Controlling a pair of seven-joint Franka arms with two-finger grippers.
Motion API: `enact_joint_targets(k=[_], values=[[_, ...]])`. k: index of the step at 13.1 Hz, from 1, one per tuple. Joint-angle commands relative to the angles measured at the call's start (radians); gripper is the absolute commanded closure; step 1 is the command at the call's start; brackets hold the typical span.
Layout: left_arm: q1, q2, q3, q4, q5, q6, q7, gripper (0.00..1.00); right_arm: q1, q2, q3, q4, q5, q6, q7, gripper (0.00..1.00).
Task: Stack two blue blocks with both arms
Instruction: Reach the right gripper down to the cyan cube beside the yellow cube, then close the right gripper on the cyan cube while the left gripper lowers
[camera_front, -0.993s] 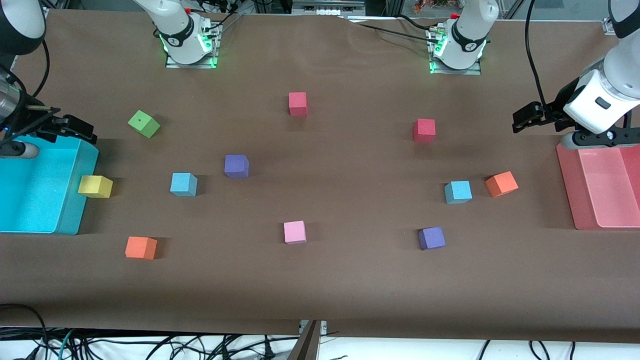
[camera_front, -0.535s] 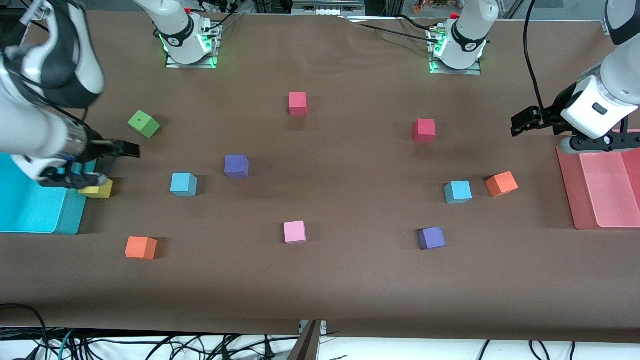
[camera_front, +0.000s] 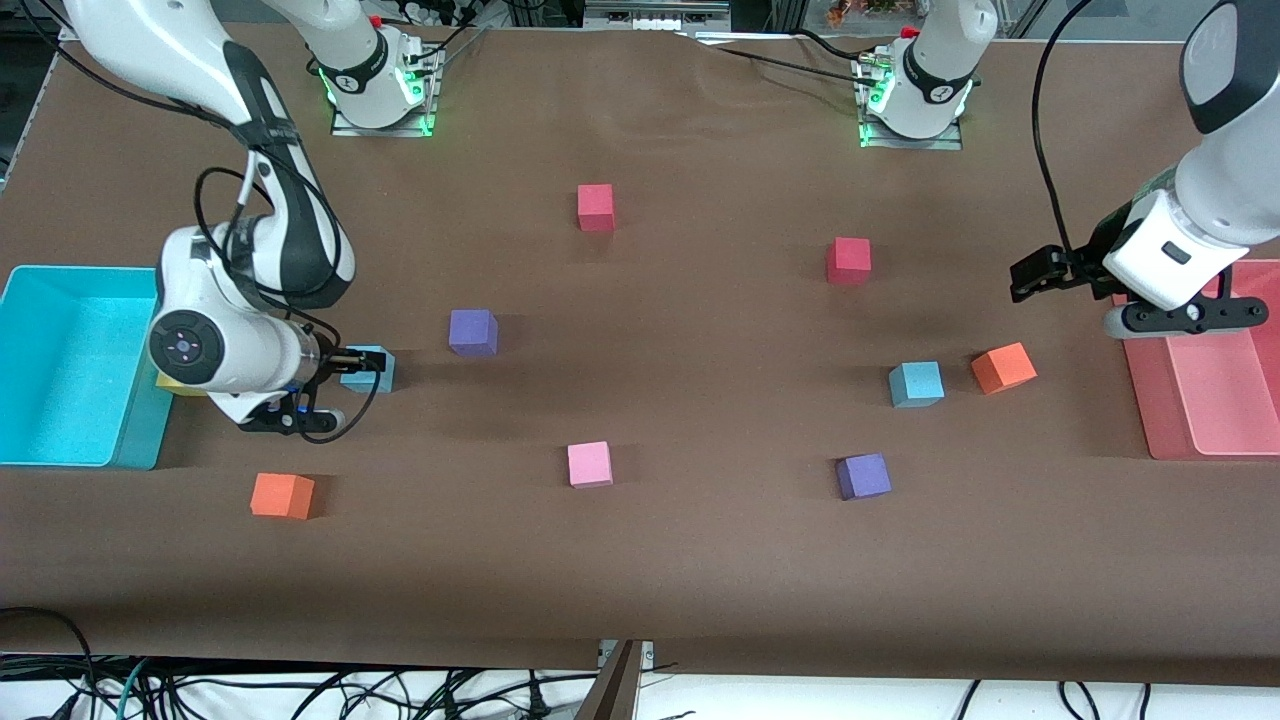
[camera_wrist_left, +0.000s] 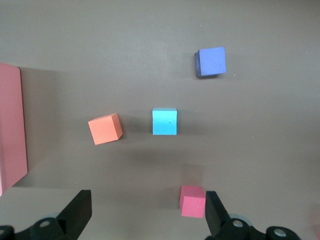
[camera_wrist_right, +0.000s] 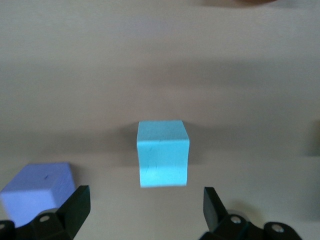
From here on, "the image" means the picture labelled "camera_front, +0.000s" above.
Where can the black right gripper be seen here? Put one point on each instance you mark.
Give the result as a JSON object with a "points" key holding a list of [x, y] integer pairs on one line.
{"points": [[334, 359]]}

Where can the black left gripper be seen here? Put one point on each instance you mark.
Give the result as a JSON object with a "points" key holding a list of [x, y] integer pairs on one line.
{"points": [[1089, 258]]}

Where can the light blue foam block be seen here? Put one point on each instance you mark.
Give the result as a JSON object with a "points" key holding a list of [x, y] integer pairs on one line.
{"points": [[382, 380], [916, 383]]}

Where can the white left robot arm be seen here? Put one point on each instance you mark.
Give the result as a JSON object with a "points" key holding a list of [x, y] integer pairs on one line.
{"points": [[1220, 190]]}

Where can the orange foam block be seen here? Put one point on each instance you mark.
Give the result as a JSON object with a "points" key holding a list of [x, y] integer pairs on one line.
{"points": [[1003, 367], [282, 495]]}

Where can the purple foam block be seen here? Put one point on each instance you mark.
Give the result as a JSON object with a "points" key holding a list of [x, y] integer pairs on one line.
{"points": [[863, 476], [472, 332]]}

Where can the pink plastic bin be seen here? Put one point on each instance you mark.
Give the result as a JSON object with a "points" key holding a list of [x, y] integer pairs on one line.
{"points": [[1200, 400]]}

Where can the yellow foam block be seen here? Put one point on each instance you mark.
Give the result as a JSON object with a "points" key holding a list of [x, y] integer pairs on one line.
{"points": [[178, 388]]}

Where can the red foam block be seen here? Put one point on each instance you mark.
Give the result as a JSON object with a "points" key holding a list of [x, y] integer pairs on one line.
{"points": [[848, 260], [595, 206]]}

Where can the pink foam block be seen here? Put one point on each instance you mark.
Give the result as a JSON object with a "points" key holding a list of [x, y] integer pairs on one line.
{"points": [[589, 464]]}

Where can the cyan plastic bin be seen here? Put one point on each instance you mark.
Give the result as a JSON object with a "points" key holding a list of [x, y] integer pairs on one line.
{"points": [[70, 380]]}

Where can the brown paper table cover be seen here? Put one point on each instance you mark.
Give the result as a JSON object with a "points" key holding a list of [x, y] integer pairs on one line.
{"points": [[700, 560]]}

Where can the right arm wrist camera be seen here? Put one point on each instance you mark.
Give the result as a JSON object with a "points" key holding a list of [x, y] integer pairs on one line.
{"points": [[290, 420]]}

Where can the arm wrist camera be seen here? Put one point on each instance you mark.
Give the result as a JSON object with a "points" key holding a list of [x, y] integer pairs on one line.
{"points": [[290, 420], [1190, 318]]}

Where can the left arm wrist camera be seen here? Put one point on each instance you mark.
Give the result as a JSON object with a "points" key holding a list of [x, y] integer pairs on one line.
{"points": [[1190, 318]]}

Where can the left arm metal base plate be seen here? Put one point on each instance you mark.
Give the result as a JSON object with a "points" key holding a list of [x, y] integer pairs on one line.
{"points": [[950, 142]]}

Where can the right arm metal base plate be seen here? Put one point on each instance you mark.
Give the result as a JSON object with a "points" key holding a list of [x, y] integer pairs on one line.
{"points": [[425, 122]]}

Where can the aluminium table edge rail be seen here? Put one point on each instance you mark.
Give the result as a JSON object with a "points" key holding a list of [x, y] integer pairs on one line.
{"points": [[25, 125]]}

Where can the grey metal bracket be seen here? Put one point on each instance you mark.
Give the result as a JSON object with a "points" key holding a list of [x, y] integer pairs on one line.
{"points": [[648, 655]]}

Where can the dark camera support post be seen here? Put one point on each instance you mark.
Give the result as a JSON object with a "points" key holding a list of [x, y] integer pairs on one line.
{"points": [[612, 695]]}

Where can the silver aluminium frame rail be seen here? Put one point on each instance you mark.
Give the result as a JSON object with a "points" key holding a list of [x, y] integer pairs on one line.
{"points": [[650, 18]]}

